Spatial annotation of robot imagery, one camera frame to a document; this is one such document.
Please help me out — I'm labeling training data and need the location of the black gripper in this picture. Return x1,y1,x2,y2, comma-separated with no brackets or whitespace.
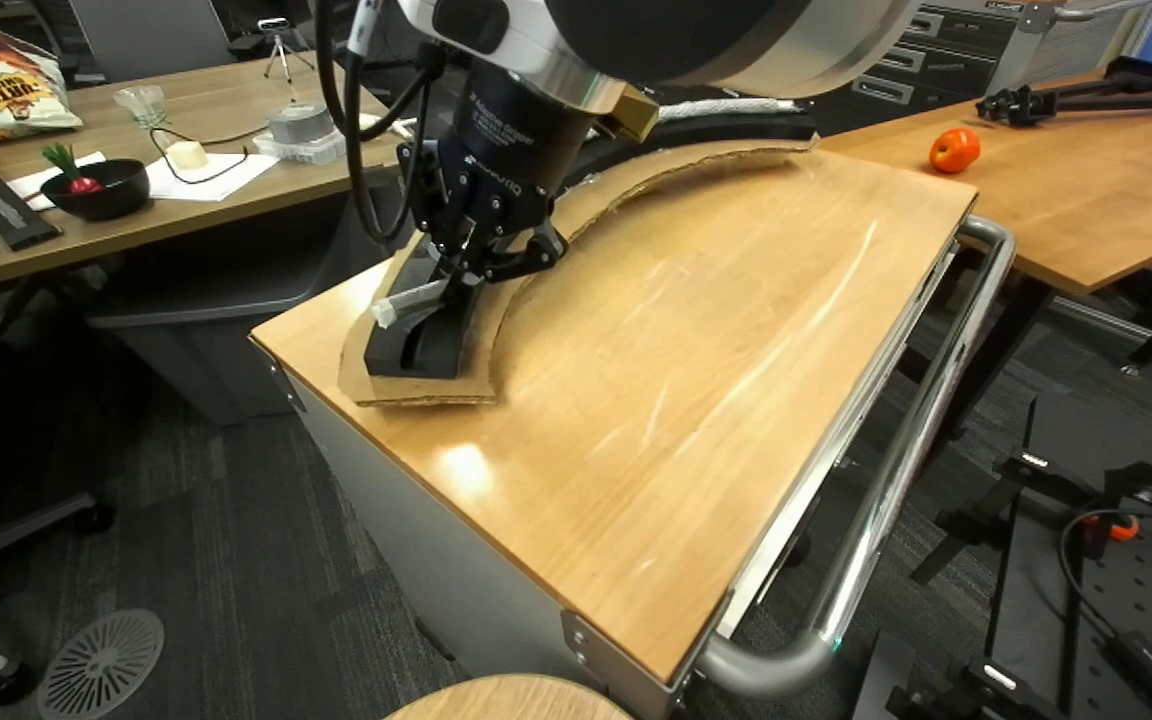
413,64,592,285

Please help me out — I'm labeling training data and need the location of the white braided rope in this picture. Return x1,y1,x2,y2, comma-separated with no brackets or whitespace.
369,94,808,331

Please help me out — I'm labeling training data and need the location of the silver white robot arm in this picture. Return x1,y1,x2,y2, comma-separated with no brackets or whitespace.
346,0,919,285

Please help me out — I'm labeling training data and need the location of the curved black board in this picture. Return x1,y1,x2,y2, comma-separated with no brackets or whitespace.
381,99,816,372

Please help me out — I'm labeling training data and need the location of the grey round device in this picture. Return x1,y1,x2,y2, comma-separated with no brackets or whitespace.
259,105,339,163

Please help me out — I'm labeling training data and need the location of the wooden desk left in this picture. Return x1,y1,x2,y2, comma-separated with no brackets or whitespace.
0,50,436,313

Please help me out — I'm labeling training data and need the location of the wooden desk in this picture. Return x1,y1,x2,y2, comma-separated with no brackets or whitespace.
0,50,436,313
823,105,1152,295

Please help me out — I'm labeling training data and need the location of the black bowl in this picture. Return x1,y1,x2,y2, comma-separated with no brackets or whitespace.
39,162,150,221

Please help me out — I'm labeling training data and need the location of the grey cart cabinet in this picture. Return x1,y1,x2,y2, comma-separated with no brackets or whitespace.
254,330,684,720

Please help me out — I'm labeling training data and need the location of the orange ball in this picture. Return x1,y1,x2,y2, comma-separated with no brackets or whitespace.
930,128,982,177

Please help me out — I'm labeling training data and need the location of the chips bag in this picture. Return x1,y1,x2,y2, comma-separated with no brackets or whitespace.
0,30,79,142

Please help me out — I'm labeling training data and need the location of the grey drawer cabinet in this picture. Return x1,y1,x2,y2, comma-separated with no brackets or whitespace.
816,0,1152,134

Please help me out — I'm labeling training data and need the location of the round wooden stool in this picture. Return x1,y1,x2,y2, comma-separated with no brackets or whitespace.
389,678,633,720

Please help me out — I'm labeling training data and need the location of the wooden desk right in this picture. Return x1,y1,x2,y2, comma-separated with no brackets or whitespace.
823,105,1152,295

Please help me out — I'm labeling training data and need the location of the white floor fan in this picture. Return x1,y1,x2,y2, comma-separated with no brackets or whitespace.
37,610,165,720

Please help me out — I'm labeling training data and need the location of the black tool on desk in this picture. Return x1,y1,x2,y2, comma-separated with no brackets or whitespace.
975,56,1152,128

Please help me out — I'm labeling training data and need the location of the office chair base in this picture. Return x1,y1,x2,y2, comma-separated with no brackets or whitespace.
0,494,116,708

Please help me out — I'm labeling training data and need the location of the black stand with orange clamp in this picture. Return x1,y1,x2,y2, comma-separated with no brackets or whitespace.
887,441,1152,720

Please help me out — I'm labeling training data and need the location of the chrome cart handle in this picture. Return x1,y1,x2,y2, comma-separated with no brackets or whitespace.
698,216,1016,702

